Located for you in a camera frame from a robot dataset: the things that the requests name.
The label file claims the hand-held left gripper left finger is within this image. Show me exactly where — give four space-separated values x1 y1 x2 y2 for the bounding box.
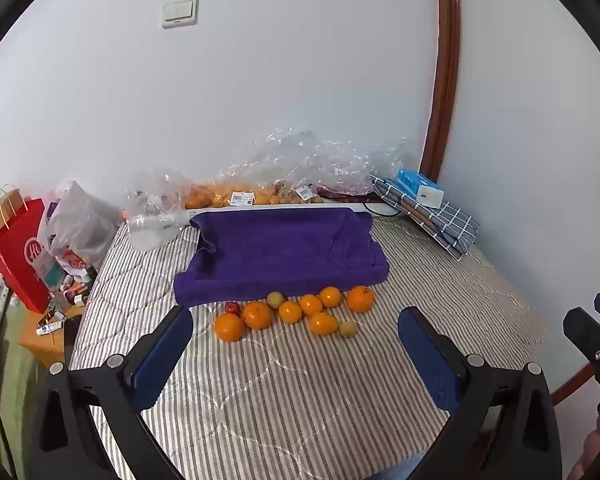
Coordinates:
30 305 195 480

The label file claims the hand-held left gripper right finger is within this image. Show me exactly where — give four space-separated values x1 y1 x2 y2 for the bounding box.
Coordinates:
397 306 564 480

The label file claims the large orange with stem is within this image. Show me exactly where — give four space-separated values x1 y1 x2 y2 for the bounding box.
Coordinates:
346 285 376 314

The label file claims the purple towel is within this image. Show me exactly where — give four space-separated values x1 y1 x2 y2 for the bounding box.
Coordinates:
173 208 392 308

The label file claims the clear bag of red fruits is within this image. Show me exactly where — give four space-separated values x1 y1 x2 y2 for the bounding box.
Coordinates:
316 185 373 200

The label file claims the clear bag of brown fruits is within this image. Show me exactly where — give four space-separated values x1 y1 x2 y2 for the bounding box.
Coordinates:
272 180 327 206

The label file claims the person's right hand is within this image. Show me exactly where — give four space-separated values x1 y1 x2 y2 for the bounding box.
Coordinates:
566 412 600 480

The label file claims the small red and white box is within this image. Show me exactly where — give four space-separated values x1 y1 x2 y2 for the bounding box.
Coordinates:
60 280 91 307

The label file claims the wooden nightstand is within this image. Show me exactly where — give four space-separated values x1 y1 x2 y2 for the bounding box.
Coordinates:
18 304 86 368

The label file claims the striped bed sheet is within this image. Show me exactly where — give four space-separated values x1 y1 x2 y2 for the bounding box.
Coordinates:
62 210 548 480

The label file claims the folded grey plaid cloth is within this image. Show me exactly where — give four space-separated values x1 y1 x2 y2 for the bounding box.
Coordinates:
370 174 481 261

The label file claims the crumpled translucent plastic bag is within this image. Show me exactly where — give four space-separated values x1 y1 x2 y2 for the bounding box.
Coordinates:
122 170 196 252

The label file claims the white plastic shopping bag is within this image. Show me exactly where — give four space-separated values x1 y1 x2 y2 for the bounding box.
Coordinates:
36 179 122 283

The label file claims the clear bag of oranges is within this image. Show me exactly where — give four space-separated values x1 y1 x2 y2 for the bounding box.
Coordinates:
185 183 281 209

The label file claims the blue and white box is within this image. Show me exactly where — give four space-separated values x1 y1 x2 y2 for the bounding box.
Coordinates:
396 168 445 209

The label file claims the red paper bag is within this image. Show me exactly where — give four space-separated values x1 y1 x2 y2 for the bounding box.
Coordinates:
0 184 52 315

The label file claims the crumpled clear plastic wrap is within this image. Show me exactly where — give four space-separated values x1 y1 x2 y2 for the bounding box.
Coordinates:
217 127 421 196

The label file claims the wooden bed frame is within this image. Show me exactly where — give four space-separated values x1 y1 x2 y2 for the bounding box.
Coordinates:
549 359 600 409

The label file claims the brown wooden door frame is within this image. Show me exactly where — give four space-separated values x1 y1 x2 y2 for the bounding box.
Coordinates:
419 0 462 180

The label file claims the white wall switch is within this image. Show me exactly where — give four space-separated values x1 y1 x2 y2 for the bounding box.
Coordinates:
161 0 200 30

